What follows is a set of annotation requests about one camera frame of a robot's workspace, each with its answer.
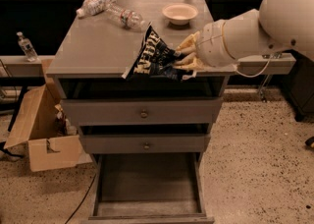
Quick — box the blue chip bag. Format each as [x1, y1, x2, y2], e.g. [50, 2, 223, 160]
[122, 25, 196, 82]

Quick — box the grey drawer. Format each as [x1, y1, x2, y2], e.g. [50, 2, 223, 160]
[61, 98, 222, 126]
[79, 124, 210, 154]
[80, 153, 214, 224]

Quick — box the standing water bottle on ledge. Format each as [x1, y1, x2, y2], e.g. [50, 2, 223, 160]
[17, 31, 37, 62]

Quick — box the metal ledge rail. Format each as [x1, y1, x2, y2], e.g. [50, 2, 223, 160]
[0, 53, 296, 78]

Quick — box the grey drawer cabinet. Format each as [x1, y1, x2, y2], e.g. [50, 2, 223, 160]
[45, 0, 237, 224]

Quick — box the grey bottom drawer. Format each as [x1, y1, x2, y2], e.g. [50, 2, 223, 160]
[80, 153, 214, 224]

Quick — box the dark cabinet at right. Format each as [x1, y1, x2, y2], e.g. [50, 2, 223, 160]
[283, 51, 314, 122]

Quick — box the white bowl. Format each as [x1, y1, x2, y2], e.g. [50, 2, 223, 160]
[162, 3, 198, 26]

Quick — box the open cardboard box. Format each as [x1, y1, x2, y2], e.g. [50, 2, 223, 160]
[5, 60, 92, 172]

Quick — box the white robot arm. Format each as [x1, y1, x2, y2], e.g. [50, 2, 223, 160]
[174, 0, 314, 70]

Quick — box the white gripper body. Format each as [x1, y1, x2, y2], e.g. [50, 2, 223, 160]
[196, 20, 236, 67]

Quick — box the grey middle drawer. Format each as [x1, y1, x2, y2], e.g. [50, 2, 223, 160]
[79, 124, 210, 154]

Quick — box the brass middle drawer knob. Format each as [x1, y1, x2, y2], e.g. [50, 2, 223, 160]
[143, 143, 150, 150]

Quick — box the brass top drawer knob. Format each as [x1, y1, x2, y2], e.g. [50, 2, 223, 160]
[140, 110, 148, 118]

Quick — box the brass drawer knob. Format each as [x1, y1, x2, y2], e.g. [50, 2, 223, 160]
[140, 110, 148, 118]
[143, 143, 150, 150]

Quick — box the white hanging cable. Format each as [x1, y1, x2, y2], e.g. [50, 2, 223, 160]
[235, 58, 273, 79]

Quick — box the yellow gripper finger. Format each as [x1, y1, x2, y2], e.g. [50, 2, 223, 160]
[173, 52, 204, 71]
[176, 31, 200, 55]

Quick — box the crushed clear water bottle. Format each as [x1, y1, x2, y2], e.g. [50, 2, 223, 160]
[77, 0, 116, 18]

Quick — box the clear bottle red label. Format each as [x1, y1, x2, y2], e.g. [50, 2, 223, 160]
[106, 3, 145, 29]

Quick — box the black floor cable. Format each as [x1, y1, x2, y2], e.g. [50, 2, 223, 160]
[64, 172, 98, 224]

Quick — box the grey top drawer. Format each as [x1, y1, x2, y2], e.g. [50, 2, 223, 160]
[61, 98, 222, 126]

